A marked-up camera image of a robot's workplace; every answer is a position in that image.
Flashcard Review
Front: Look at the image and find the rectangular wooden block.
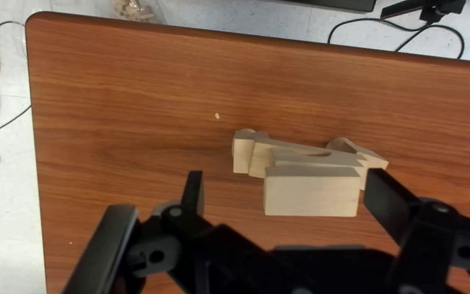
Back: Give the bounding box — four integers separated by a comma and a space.
262, 166, 362, 219

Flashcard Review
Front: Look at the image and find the black floor cable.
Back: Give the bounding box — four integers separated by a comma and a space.
326, 15, 466, 63

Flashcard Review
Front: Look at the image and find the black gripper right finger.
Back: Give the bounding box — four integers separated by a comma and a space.
362, 169, 470, 294

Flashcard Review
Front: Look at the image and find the wooden leg block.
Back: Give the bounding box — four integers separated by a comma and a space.
230, 128, 259, 177
324, 136, 390, 172

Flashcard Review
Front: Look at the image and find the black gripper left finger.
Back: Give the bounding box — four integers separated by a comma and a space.
62, 170, 222, 294

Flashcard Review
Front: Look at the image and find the black stand foot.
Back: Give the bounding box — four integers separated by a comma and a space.
378, 0, 468, 25

